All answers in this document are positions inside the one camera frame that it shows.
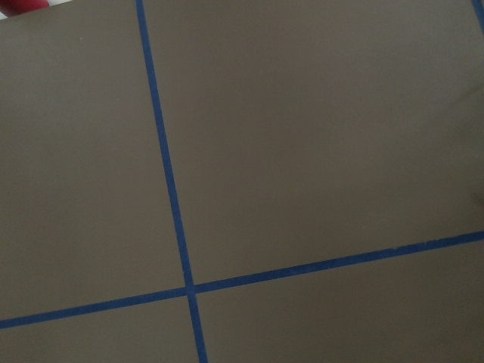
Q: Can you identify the red bottle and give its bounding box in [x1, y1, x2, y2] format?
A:
[0, 0, 50, 17]

